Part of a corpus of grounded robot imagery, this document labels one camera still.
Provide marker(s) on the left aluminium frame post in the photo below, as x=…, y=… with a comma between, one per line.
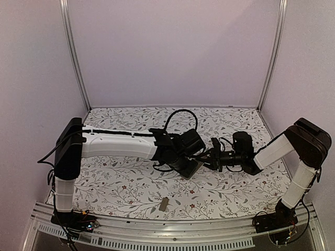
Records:
x=64, y=7

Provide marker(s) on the aluminium frame post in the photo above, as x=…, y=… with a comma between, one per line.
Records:
x=274, y=53
x=64, y=7

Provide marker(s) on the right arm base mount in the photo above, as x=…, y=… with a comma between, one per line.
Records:
x=282, y=217

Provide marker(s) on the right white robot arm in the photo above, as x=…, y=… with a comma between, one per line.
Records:
x=308, y=141

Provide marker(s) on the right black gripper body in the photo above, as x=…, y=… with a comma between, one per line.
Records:
x=215, y=157

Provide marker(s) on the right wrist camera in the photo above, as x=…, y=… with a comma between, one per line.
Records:
x=218, y=147

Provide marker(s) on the floral patterned table mat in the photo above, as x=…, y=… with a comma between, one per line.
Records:
x=130, y=187

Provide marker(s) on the beige remote control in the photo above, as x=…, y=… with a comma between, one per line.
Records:
x=190, y=169

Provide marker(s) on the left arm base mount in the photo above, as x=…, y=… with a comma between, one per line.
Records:
x=75, y=221

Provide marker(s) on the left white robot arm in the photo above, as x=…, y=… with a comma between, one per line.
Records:
x=78, y=141

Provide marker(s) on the right aluminium frame post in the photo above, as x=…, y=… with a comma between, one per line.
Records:
x=274, y=53

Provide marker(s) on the front aluminium rail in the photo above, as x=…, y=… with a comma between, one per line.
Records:
x=138, y=234

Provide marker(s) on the beige battery cover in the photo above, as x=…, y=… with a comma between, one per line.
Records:
x=163, y=205

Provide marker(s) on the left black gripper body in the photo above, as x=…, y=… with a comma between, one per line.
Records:
x=179, y=156

